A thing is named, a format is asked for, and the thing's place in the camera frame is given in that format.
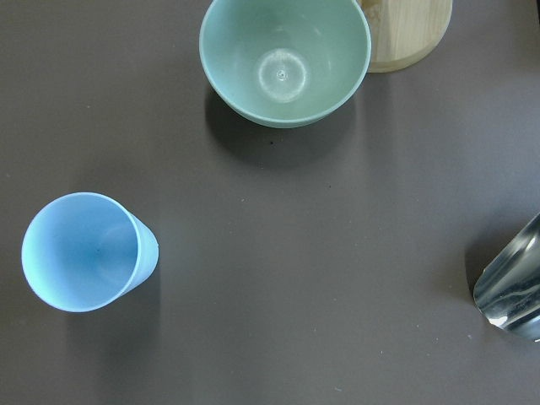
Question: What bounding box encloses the mint green plastic bowl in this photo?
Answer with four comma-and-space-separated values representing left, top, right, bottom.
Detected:
199, 0, 371, 128

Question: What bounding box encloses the shiny metal scoop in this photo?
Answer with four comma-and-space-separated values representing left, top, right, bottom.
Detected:
472, 216, 539, 343

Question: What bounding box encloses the light blue plastic cup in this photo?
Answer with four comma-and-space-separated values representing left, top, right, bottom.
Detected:
21, 192, 159, 312

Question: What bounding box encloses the round wooden stand base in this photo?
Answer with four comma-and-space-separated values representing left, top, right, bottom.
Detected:
359, 0, 453, 73

